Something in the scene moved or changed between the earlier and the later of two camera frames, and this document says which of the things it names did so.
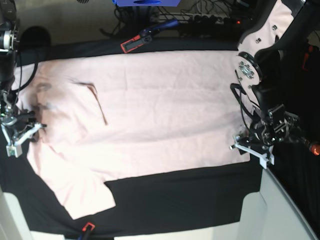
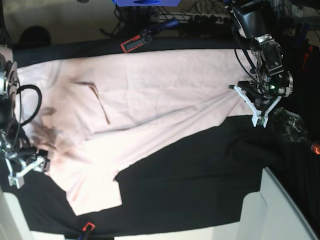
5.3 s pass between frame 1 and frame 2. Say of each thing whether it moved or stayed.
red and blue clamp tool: stayed
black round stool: stayed
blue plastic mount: stayed
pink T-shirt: moved
